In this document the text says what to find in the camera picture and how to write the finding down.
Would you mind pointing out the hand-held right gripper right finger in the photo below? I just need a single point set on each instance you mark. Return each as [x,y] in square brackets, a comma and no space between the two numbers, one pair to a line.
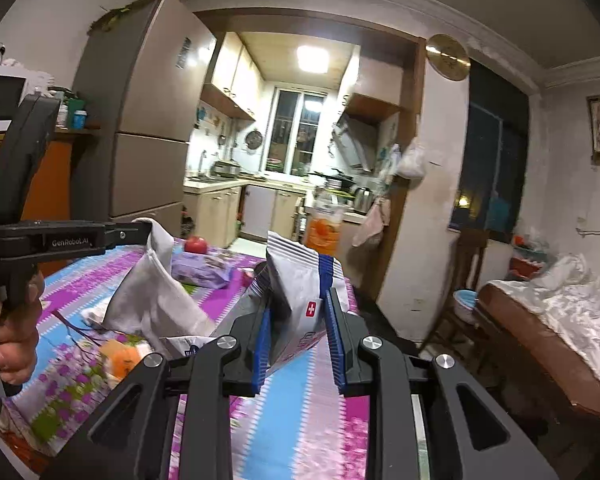
[336,345]

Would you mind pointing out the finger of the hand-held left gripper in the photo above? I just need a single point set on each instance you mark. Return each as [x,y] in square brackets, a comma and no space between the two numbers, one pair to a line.
[130,235]

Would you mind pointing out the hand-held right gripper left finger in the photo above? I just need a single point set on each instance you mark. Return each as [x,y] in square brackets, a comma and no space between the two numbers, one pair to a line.
[261,350]

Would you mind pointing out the white plastic bag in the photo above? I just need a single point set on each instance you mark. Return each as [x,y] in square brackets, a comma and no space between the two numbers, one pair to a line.
[150,290]
[411,162]

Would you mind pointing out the silver blue striped snack bag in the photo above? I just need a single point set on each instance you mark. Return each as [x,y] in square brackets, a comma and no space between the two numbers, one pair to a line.
[295,280]

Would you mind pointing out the person's left hand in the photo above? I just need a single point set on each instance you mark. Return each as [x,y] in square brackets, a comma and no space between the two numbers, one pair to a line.
[17,350]

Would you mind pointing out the orange cabinet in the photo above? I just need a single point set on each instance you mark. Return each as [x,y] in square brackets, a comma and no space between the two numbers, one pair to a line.
[62,185]

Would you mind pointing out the red apple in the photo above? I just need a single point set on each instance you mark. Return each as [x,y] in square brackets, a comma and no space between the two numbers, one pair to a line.
[196,245]

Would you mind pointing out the white blue crumpled wrapper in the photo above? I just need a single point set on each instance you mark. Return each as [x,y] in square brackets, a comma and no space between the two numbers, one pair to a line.
[187,347]

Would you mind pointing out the small pink container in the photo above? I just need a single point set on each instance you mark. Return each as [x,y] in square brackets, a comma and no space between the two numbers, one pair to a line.
[246,277]

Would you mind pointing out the purple tissue pack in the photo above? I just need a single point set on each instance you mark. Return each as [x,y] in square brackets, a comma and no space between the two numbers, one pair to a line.
[202,270]

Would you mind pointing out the cream lower kitchen cabinets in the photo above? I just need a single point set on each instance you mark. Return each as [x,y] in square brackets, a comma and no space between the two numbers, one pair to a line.
[215,210]

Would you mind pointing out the cream kitchen cabinets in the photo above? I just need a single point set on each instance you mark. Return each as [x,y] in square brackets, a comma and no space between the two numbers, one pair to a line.
[232,77]
[215,210]

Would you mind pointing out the orange juice bottle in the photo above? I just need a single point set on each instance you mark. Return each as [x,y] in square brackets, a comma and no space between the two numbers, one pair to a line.
[322,235]

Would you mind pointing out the steel cooker pot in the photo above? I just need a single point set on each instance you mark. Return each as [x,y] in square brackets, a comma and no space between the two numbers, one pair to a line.
[226,169]

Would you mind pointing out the orange yellow snack wrapper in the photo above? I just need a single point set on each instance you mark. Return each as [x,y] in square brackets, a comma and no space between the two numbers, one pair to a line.
[122,357]

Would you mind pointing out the silver refrigerator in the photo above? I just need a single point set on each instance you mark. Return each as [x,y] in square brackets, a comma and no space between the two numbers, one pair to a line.
[150,110]

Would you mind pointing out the pink hanging towel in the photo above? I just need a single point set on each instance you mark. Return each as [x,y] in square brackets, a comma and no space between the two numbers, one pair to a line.
[375,222]

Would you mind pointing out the white bottle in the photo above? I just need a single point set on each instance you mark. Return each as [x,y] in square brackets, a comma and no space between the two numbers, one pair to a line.
[62,116]

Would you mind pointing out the blue basin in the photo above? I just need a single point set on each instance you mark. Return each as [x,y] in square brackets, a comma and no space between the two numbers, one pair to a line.
[465,305]

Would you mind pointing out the steel kettle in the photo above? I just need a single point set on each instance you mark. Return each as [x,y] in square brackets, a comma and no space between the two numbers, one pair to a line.
[362,200]

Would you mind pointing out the hanging round strainer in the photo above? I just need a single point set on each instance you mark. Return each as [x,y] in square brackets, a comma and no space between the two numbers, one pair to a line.
[254,139]

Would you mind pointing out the wooden chair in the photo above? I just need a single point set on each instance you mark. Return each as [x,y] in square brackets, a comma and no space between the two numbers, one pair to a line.
[467,255]

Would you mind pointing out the white lace cloth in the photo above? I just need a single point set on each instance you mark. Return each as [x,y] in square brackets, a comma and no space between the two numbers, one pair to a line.
[35,76]

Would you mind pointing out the brown wooden bed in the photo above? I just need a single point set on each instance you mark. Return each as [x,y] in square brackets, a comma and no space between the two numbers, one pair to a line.
[520,345]

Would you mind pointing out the cream upper kitchen cabinets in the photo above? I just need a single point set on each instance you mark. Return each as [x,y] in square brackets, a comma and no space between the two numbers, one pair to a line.
[232,77]

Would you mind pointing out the dark fridge sticker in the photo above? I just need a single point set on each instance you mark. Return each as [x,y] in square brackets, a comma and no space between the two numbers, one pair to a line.
[183,53]

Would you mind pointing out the hanging white plastic bag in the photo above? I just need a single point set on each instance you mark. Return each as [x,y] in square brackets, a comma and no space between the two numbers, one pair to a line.
[411,162]

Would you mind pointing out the kitchen window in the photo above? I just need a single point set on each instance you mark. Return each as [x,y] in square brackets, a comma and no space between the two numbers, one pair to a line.
[297,130]

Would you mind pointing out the steel range hood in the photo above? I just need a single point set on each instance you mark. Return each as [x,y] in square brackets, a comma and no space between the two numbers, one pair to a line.
[355,142]

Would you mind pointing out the red plastic basket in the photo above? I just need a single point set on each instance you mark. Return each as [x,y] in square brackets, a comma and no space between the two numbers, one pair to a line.
[527,262]

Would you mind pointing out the yellow green bundle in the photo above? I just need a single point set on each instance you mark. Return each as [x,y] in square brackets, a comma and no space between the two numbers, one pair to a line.
[125,10]

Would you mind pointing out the dark room window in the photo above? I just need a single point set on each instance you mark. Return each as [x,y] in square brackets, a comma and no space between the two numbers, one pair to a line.
[490,160]

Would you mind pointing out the white bed sheet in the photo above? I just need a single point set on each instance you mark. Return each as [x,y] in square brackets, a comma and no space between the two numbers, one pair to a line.
[580,310]

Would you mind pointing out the brown upper kitchen cabinet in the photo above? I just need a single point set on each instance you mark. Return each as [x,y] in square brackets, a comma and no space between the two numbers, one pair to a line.
[375,95]

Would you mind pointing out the square ceiling light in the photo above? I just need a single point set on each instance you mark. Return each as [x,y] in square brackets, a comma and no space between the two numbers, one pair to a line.
[312,59]

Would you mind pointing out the gold wall clock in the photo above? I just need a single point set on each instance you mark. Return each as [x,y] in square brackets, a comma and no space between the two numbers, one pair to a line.
[448,57]

